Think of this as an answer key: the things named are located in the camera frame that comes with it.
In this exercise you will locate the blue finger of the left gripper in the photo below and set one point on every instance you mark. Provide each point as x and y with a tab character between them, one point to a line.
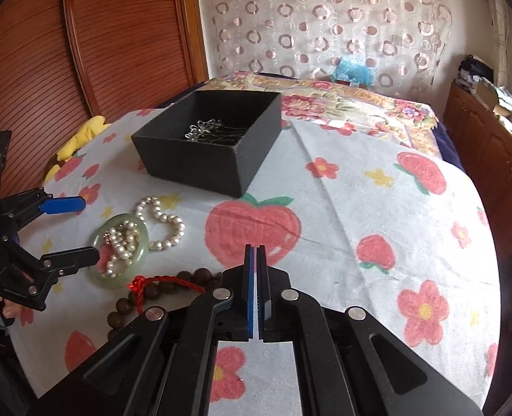
70	261
62	205

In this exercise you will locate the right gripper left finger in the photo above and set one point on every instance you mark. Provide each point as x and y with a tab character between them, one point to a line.
248	288

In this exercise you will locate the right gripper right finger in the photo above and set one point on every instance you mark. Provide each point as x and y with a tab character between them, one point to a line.
263	294

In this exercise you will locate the green jade bangle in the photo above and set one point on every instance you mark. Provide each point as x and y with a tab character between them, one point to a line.
122	242

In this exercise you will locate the black jewelry box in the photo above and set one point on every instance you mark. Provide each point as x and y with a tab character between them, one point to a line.
214	140

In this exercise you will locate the yellow plush toy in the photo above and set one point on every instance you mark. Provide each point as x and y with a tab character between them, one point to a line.
68	158

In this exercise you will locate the wooden wardrobe door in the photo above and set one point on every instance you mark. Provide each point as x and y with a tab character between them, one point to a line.
64	61

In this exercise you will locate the floral quilt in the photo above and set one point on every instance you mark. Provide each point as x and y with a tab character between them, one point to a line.
344	108

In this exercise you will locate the pink circle lace curtain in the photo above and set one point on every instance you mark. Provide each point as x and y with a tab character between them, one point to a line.
398	42

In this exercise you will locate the wooden sideboard cabinet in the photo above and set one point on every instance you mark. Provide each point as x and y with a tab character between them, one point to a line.
484	147

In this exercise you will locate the clutter pile on cabinet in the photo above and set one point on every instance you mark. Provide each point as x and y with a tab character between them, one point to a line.
476	78

